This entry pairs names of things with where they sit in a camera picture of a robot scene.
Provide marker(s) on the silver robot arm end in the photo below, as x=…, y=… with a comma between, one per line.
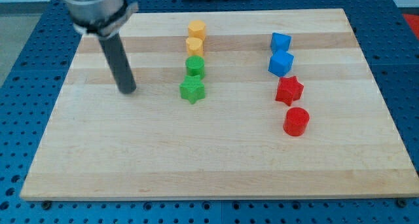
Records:
x=101, y=18

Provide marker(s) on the green star block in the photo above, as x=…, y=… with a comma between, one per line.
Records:
x=192, y=89

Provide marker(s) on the red star block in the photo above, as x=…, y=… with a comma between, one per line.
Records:
x=289, y=90

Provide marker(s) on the green cylinder block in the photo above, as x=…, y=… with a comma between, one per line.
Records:
x=195, y=65

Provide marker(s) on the yellow heart block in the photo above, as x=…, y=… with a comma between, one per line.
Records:
x=194, y=46

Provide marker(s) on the wooden board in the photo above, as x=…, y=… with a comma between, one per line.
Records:
x=100, y=144

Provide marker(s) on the yellow hexagon block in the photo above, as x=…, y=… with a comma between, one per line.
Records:
x=197, y=29

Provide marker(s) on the blue cube block lower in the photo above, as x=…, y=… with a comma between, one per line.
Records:
x=280, y=63

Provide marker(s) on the blue cube block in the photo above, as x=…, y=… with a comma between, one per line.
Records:
x=280, y=63
x=280, y=42

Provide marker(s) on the red cylinder block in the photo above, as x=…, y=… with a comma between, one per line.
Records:
x=296, y=121

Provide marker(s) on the blue cube block upper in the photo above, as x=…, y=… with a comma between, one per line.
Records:
x=280, y=42

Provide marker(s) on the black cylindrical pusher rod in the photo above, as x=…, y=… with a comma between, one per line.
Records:
x=115, y=55

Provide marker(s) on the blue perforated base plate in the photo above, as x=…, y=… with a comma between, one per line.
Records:
x=30, y=90

